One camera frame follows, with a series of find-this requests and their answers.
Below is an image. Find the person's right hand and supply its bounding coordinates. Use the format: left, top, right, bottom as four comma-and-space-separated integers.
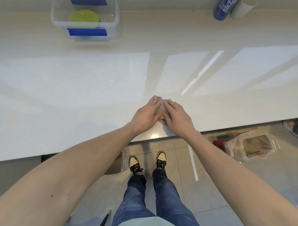
161, 99, 201, 140

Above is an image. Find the person's left hand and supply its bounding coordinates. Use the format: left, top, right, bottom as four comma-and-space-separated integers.
130, 96, 164, 135

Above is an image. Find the brown dough lump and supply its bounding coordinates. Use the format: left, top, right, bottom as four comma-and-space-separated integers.
152, 95, 171, 127

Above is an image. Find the person's right forearm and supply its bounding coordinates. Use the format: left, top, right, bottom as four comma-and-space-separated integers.
185, 130, 298, 226

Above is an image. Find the person's left forearm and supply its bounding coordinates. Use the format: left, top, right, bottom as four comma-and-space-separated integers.
0, 123, 146, 226

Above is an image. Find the person's right shoe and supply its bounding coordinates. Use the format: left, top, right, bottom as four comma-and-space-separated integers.
154, 151, 167, 170

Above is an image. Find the person's shoe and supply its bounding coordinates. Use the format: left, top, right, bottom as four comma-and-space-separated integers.
154, 151, 167, 170
128, 155, 145, 176

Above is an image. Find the person's left shoe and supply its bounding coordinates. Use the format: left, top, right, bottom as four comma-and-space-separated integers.
128, 155, 145, 176

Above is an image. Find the red packet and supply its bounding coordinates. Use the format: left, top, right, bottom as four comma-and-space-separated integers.
213, 139, 230, 153

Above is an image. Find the clear plastic bin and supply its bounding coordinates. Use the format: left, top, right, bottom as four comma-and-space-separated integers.
102, 151, 124, 176

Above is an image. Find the person's right jeans leg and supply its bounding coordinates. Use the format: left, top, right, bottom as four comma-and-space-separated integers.
152, 169, 201, 226

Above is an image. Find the person's jeans leg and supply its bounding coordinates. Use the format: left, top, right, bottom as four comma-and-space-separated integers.
111, 173, 157, 226
152, 169, 201, 226

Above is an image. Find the person's left jeans leg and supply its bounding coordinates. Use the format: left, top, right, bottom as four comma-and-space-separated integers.
111, 173, 157, 226

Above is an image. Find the clear plastic bag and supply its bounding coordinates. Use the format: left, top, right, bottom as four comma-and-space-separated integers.
224, 129, 277, 163

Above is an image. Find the clear plastic storage container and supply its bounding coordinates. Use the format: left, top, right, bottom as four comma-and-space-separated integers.
50, 0, 120, 43

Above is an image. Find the light green shirt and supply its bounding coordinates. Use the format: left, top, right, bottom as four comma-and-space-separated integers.
117, 216, 175, 226

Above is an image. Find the blue tape strip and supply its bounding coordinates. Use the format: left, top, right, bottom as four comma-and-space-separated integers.
67, 28, 108, 37
70, 0, 108, 6

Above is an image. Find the black stick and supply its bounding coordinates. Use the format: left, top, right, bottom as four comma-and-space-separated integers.
100, 210, 112, 226

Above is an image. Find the blue bottle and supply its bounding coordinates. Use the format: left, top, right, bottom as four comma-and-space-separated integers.
213, 0, 238, 21

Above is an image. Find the green round lid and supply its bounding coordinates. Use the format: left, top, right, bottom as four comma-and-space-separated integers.
70, 9, 100, 30

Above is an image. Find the white paper tube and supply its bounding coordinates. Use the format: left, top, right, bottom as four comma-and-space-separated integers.
231, 0, 259, 19

